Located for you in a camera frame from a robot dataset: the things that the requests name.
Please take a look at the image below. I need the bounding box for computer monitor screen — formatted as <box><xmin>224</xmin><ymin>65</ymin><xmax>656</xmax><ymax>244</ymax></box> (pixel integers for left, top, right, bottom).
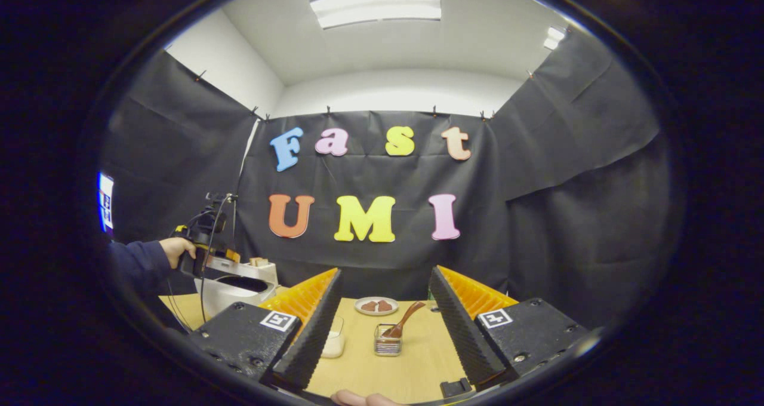
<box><xmin>97</xmin><ymin>172</ymin><xmax>115</xmax><ymax>235</ymax></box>

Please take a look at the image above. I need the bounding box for white rice cooker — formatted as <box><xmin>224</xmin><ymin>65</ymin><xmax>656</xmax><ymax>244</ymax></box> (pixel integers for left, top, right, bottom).
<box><xmin>194</xmin><ymin>256</ymin><xmax>279</xmax><ymax>320</ymax></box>

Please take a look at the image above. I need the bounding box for small black block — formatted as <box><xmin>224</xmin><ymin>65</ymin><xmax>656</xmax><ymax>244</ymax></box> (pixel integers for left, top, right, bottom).
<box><xmin>440</xmin><ymin>377</ymin><xmax>473</xmax><ymax>398</ymax></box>

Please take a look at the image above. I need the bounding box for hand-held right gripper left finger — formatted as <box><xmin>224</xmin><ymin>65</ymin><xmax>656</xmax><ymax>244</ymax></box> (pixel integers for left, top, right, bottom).
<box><xmin>188</xmin><ymin>267</ymin><xmax>344</xmax><ymax>393</ymax></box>

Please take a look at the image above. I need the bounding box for clear plastic rice container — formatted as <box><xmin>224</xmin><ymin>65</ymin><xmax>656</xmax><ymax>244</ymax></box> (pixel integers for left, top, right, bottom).
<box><xmin>319</xmin><ymin>315</ymin><xmax>346</xmax><ymax>359</ymax></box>

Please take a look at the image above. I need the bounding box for white plate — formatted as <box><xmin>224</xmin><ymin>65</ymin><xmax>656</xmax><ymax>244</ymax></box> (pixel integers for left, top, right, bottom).
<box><xmin>354</xmin><ymin>297</ymin><xmax>399</xmax><ymax>316</ymax></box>

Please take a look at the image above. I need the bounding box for large ceiling light panel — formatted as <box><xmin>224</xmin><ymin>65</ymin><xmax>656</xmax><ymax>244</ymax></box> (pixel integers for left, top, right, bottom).
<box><xmin>309</xmin><ymin>0</ymin><xmax>442</xmax><ymax>30</ymax></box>

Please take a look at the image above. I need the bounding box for brown wooden spoon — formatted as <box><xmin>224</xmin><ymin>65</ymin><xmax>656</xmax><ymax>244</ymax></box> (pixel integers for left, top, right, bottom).
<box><xmin>382</xmin><ymin>301</ymin><xmax>427</xmax><ymax>339</ymax></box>

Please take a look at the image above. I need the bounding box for metal wire chopstick holder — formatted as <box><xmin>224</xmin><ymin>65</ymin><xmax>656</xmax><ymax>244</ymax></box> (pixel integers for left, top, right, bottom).
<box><xmin>374</xmin><ymin>324</ymin><xmax>403</xmax><ymax>357</ymax></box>

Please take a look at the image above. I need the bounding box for black backdrop cloth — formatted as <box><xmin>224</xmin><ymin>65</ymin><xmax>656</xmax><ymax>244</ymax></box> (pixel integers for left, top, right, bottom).
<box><xmin>98</xmin><ymin>27</ymin><xmax>675</xmax><ymax>329</ymax></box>

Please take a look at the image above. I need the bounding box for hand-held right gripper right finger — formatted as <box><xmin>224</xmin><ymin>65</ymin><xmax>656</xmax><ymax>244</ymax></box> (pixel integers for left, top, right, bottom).
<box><xmin>429</xmin><ymin>265</ymin><xmax>592</xmax><ymax>389</ymax></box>

